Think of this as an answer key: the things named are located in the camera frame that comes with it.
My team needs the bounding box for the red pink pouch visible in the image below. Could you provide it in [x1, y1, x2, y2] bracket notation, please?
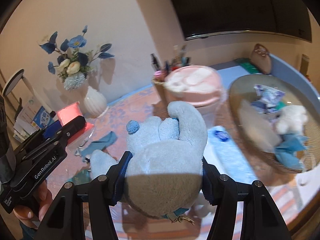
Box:
[57, 101, 94, 144]

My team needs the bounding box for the teal blue cloth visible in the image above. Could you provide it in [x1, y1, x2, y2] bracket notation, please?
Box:
[80, 131, 117, 161]

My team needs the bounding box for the light blue face mask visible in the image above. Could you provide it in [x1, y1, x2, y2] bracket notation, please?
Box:
[274, 133, 308, 171]

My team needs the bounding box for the grey plush elephant toy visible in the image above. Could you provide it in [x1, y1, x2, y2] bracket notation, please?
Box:
[89, 101, 209, 224]

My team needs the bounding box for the white fluffy plush toy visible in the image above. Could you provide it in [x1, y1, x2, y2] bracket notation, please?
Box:
[275, 105, 308, 135]

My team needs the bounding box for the blue patterned cloth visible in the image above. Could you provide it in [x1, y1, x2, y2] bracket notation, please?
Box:
[251, 84, 286, 114]

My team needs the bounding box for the person left hand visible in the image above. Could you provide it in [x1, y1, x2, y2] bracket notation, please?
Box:
[14, 180, 53, 229]

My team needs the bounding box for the blue white box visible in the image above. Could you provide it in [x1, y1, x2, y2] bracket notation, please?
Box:
[31, 106, 54, 129]

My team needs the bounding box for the pink patterned tablecloth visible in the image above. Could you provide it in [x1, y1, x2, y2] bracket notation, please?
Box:
[47, 87, 300, 239]

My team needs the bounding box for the white ribbed vase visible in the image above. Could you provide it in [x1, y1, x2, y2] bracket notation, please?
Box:
[84, 86, 108, 117]

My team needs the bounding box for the white tissue pack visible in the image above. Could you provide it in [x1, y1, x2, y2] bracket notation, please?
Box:
[208, 126, 258, 184]

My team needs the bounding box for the white desk lamp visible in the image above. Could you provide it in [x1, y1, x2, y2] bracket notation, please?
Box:
[2, 68, 56, 119]

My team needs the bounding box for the blue artificial flower bouquet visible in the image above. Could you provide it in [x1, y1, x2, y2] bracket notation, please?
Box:
[39, 26, 114, 91]

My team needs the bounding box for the wooden pen holder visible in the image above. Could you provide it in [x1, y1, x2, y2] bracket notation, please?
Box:
[151, 70, 169, 107]

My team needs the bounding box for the pink round container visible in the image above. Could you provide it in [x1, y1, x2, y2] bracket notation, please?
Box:
[165, 66, 223, 107]

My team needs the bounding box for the green book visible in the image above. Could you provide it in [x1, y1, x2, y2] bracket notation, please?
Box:
[234, 57, 261, 74]

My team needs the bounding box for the brown handbag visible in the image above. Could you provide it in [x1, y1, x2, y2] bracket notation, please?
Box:
[249, 43, 272, 75]

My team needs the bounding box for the gold wire basket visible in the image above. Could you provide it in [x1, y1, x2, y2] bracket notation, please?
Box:
[228, 74, 319, 173]

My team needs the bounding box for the wall mounted television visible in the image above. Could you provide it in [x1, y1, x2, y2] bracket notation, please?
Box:
[171, 0, 312, 42]

